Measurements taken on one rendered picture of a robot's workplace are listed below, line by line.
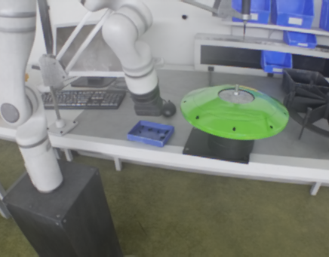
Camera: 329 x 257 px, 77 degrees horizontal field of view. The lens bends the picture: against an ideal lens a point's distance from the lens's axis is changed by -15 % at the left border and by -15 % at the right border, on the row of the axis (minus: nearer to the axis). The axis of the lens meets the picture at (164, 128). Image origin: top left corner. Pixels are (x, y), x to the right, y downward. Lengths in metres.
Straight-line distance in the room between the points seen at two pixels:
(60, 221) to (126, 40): 0.49
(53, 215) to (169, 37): 1.26
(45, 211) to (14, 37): 0.46
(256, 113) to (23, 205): 0.70
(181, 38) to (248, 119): 1.07
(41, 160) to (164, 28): 1.17
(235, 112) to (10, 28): 0.54
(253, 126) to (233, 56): 1.02
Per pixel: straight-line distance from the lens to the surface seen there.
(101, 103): 1.04
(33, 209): 0.76
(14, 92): 0.60
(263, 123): 0.60
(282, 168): 0.75
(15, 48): 0.57
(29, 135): 0.68
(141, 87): 0.55
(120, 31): 0.43
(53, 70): 0.85
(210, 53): 1.57
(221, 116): 0.59
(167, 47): 1.61
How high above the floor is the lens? 1.36
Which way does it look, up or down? 31 degrees down
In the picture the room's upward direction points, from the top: 2 degrees counter-clockwise
